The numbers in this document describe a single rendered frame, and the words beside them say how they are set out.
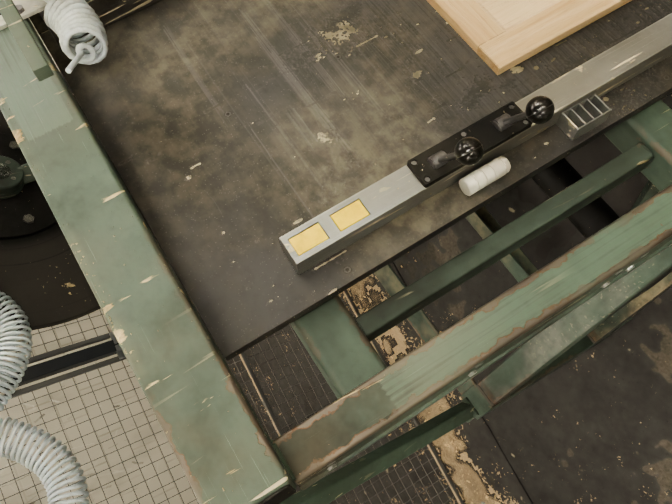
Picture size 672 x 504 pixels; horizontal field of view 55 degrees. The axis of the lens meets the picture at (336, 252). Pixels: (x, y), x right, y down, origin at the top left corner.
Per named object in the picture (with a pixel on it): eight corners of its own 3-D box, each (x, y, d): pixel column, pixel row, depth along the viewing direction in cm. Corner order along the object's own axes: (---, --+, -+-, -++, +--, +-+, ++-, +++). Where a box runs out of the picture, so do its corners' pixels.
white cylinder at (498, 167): (468, 200, 98) (509, 175, 100) (471, 190, 95) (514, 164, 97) (456, 185, 99) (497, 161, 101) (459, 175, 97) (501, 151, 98)
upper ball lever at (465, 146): (451, 166, 97) (493, 155, 84) (430, 178, 96) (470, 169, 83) (439, 144, 97) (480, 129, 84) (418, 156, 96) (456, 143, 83)
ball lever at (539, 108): (514, 129, 99) (565, 113, 86) (494, 141, 99) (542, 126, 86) (503, 107, 99) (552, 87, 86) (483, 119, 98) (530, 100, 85)
